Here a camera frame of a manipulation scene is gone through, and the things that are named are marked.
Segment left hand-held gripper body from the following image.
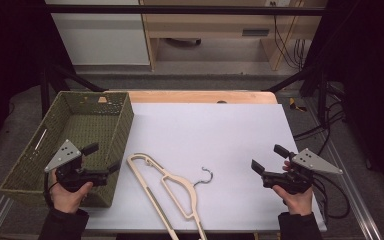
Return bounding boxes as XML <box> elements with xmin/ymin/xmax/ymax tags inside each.
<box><xmin>44</xmin><ymin>139</ymin><xmax>109</xmax><ymax>193</ymax></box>

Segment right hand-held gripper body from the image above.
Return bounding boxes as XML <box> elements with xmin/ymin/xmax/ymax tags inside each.
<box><xmin>262</xmin><ymin>148</ymin><xmax>344</xmax><ymax>195</ymax></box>

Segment green woven basket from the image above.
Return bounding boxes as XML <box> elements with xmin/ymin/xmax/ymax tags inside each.
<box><xmin>0</xmin><ymin>90</ymin><xmax>135</xmax><ymax>208</ymax></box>

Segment person's right hand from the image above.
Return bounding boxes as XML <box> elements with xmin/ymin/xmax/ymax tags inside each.
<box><xmin>272</xmin><ymin>160</ymin><xmax>314</xmax><ymax>216</ymax></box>

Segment person's left hand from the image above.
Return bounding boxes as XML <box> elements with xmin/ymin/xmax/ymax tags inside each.
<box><xmin>49</xmin><ymin>179</ymin><xmax>94</xmax><ymax>214</ymax></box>

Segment yellow and black tool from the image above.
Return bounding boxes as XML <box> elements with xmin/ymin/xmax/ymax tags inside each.
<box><xmin>288</xmin><ymin>97</ymin><xmax>308</xmax><ymax>113</ymax></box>

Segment white paper sheet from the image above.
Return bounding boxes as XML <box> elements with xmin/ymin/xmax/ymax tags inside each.
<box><xmin>84</xmin><ymin>102</ymin><xmax>328</xmax><ymax>233</ymax></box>

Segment beige clothes hanger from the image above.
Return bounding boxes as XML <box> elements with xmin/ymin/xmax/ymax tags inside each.
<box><xmin>126</xmin><ymin>152</ymin><xmax>214</xmax><ymax>240</ymax></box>

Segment black curtain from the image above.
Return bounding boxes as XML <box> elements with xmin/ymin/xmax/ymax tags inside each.
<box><xmin>0</xmin><ymin>0</ymin><xmax>76</xmax><ymax>158</ymax></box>
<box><xmin>299</xmin><ymin>0</ymin><xmax>384</xmax><ymax>201</ymax></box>

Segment white cabinet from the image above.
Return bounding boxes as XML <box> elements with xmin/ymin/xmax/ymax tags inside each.
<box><xmin>44</xmin><ymin>0</ymin><xmax>151</xmax><ymax>67</ymax></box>

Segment wooden desk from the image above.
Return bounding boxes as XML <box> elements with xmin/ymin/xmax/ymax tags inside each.
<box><xmin>139</xmin><ymin>0</ymin><xmax>328</xmax><ymax>72</ymax></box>

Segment black floor cables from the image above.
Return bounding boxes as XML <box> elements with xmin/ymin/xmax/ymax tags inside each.
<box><xmin>293</xmin><ymin>83</ymin><xmax>348</xmax><ymax>158</ymax></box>

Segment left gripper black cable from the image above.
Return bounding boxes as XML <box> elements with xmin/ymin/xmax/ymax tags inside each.
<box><xmin>43</xmin><ymin>173</ymin><xmax>60</xmax><ymax>209</ymax></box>

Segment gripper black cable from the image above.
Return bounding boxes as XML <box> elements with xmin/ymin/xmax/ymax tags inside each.
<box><xmin>313</xmin><ymin>173</ymin><xmax>352</xmax><ymax>220</ymax></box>
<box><xmin>43</xmin><ymin>173</ymin><xmax>60</xmax><ymax>209</ymax></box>

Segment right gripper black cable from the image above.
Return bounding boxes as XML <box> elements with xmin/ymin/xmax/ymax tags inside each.
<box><xmin>313</xmin><ymin>173</ymin><xmax>352</xmax><ymax>220</ymax></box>

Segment black frame stand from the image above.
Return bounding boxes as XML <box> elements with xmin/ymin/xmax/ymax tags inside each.
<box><xmin>263</xmin><ymin>63</ymin><xmax>329</xmax><ymax>124</ymax></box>
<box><xmin>39</xmin><ymin>63</ymin><xmax>108</xmax><ymax>118</ymax></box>

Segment hanging black cables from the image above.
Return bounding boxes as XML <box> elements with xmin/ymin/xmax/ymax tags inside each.
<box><xmin>273</xmin><ymin>14</ymin><xmax>307</xmax><ymax>71</ymax></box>

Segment black horizontal frame bar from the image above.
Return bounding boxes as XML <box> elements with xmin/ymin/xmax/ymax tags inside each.
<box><xmin>44</xmin><ymin>4</ymin><xmax>326</xmax><ymax>16</ymax></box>

